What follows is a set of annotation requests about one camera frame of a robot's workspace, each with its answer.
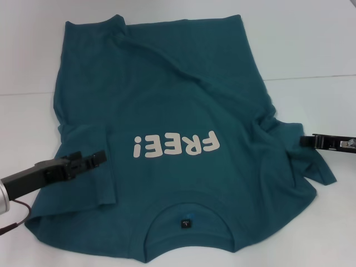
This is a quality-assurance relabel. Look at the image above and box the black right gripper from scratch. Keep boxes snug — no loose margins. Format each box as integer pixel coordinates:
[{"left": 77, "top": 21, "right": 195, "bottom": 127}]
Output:
[{"left": 299, "top": 133, "right": 356, "bottom": 155}]

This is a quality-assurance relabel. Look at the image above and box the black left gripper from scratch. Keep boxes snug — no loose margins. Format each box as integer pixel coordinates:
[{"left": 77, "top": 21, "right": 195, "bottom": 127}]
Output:
[{"left": 1, "top": 150, "right": 108, "bottom": 200}]

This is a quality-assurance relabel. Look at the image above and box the teal t-shirt with FREE! print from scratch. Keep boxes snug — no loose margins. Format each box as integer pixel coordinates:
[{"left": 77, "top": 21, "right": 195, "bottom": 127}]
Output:
[{"left": 24, "top": 13, "right": 339, "bottom": 250}]

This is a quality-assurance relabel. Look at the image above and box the left arm cable with connector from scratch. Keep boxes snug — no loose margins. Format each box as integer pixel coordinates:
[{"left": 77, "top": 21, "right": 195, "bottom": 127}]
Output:
[{"left": 0, "top": 199, "right": 32, "bottom": 233}]

